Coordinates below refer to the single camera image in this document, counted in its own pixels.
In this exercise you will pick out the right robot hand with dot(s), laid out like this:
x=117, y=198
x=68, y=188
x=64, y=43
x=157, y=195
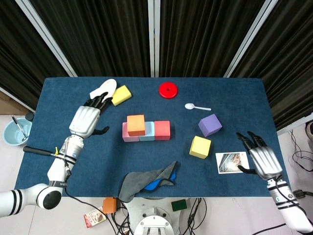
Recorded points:
x=265, y=161

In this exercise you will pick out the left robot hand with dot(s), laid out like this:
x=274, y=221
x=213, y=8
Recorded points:
x=84, y=120

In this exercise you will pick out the orange foam cube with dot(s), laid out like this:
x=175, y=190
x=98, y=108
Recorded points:
x=135, y=124

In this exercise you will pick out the purple foam cube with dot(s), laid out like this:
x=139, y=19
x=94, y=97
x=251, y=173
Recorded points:
x=209, y=124

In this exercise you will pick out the yellow foam cube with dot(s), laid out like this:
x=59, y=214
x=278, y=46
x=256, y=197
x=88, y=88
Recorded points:
x=200, y=147

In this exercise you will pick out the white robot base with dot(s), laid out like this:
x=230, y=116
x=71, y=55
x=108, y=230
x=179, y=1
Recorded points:
x=151, y=210

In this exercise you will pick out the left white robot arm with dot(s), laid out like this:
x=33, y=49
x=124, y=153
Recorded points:
x=58, y=169

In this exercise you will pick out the printed photo card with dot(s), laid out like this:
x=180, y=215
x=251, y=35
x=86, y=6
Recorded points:
x=230, y=161

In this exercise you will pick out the white plastic knife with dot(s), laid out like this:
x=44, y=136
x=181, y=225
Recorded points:
x=107, y=85

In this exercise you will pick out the pink foam cube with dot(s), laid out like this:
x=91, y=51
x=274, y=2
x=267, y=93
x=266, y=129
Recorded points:
x=125, y=137

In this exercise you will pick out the yellow sponge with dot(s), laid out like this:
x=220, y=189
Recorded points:
x=121, y=95

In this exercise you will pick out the black plug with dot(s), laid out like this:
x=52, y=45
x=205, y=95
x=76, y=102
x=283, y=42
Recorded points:
x=299, y=193

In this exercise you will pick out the blue felt table cover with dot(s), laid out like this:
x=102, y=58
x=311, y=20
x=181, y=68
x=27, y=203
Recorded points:
x=97, y=166

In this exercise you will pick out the light blue foam cube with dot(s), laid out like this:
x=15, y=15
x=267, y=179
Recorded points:
x=149, y=133

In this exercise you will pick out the light blue bowl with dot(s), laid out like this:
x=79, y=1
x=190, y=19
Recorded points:
x=12, y=137

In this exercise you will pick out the brown cardboard box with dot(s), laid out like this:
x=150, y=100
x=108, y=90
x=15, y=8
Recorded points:
x=9, y=105

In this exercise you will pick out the red foam cube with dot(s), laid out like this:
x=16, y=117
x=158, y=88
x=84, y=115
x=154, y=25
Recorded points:
x=162, y=129

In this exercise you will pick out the grey and blue cloth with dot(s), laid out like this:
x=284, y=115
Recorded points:
x=137, y=181

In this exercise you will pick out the red round disc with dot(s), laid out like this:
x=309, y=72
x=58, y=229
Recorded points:
x=163, y=94

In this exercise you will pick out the black curtain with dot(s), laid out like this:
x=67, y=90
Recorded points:
x=97, y=36
x=17, y=49
x=288, y=61
x=200, y=36

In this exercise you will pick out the orange box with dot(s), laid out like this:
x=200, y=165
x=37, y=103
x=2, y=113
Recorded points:
x=108, y=205

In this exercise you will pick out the white plastic spoon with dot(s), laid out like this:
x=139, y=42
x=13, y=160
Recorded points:
x=189, y=106

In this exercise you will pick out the dark green box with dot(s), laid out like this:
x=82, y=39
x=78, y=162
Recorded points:
x=179, y=205

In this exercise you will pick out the printed snack packet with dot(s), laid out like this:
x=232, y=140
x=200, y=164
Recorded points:
x=94, y=218

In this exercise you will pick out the white frame post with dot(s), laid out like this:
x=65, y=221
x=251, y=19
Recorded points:
x=153, y=36
x=250, y=36
x=46, y=36

